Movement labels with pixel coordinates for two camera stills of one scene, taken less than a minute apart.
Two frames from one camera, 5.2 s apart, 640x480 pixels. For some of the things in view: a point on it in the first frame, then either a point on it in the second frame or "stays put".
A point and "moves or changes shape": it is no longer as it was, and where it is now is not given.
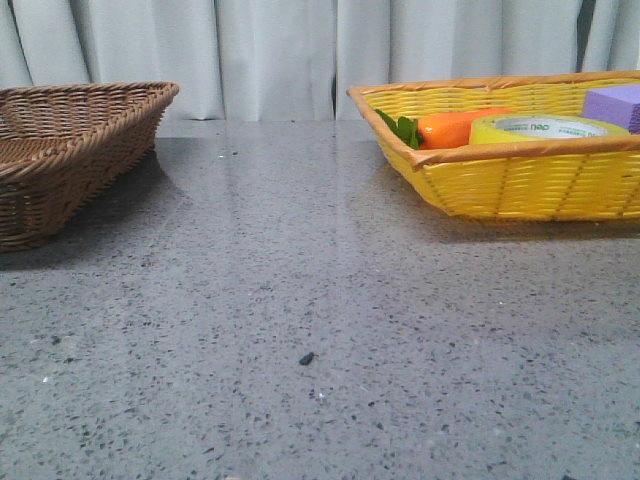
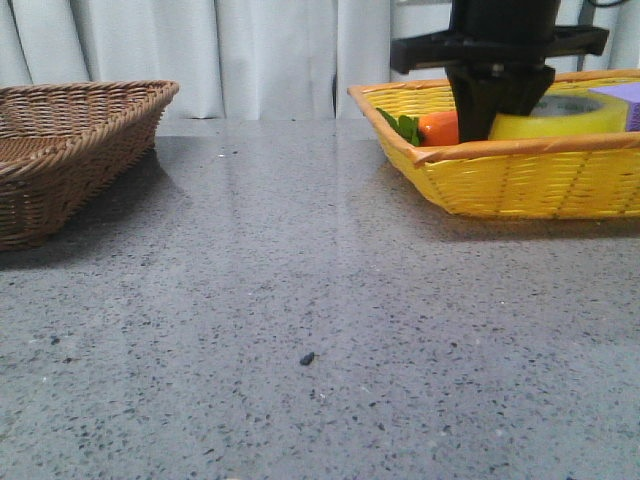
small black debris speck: (307, 358) stays put
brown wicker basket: (63, 144) stays put
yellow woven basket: (594, 178) stays put
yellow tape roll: (537, 127) moves or changes shape
